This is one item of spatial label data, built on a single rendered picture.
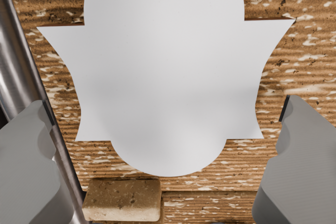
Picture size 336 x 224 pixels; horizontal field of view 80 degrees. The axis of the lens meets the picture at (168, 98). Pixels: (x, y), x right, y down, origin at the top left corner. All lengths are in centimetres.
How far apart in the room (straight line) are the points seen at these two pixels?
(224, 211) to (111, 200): 11
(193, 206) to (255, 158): 8
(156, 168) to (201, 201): 7
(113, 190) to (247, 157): 11
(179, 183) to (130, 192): 4
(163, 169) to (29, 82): 12
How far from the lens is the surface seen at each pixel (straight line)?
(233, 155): 17
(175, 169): 16
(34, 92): 19
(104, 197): 18
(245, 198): 21
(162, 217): 19
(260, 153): 17
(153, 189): 17
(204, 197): 20
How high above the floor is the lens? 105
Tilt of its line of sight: 60 degrees down
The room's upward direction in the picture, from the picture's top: 178 degrees counter-clockwise
